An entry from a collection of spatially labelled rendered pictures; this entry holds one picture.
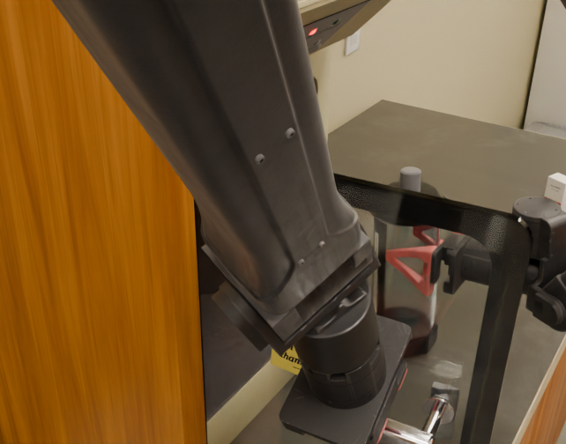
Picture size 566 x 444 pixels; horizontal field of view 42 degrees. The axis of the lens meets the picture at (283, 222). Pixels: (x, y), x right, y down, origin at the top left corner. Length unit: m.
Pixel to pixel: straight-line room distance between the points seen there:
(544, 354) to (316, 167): 0.93
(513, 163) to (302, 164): 1.52
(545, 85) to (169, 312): 3.31
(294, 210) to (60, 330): 0.47
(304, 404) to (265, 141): 0.34
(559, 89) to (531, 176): 2.10
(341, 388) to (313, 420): 0.04
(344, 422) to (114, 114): 0.27
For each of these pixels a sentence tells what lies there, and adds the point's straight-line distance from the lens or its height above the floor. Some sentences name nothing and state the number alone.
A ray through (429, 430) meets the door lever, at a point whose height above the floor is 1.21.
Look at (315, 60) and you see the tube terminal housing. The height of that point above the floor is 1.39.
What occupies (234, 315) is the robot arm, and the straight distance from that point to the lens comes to 0.39.
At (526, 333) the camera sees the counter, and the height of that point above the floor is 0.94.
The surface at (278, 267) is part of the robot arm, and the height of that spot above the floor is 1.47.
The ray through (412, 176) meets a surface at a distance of 0.99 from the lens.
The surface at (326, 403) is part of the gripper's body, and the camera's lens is 0.53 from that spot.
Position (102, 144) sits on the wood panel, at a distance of 0.55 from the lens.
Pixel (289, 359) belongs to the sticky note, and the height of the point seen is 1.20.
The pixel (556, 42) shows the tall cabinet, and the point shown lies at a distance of 3.73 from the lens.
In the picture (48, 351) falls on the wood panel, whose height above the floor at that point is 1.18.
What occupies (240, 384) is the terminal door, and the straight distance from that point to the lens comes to 0.73.
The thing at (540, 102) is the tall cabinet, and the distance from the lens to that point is 3.81.
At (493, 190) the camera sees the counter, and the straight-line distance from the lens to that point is 1.61.
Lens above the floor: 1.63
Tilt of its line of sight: 29 degrees down
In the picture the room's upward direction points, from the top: 1 degrees clockwise
